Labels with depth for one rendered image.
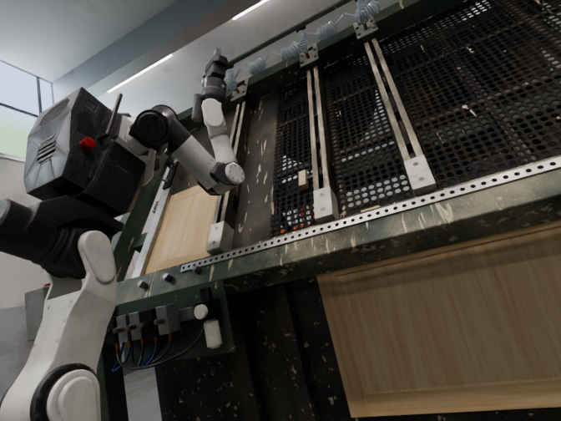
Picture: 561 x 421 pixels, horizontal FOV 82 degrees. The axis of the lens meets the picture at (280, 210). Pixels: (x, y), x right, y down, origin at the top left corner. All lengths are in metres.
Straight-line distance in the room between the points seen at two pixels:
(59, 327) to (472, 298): 1.14
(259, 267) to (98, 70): 4.30
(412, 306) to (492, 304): 0.23
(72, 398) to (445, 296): 1.04
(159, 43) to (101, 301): 3.77
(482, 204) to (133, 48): 4.32
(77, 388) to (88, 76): 4.57
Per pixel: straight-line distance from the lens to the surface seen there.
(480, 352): 1.24
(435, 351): 1.23
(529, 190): 1.00
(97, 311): 0.97
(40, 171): 1.09
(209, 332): 1.12
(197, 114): 1.24
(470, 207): 0.97
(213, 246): 1.22
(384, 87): 1.43
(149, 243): 1.59
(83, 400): 0.91
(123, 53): 4.81
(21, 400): 0.94
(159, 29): 4.55
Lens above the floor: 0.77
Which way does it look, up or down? 12 degrees up
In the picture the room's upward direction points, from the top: 13 degrees counter-clockwise
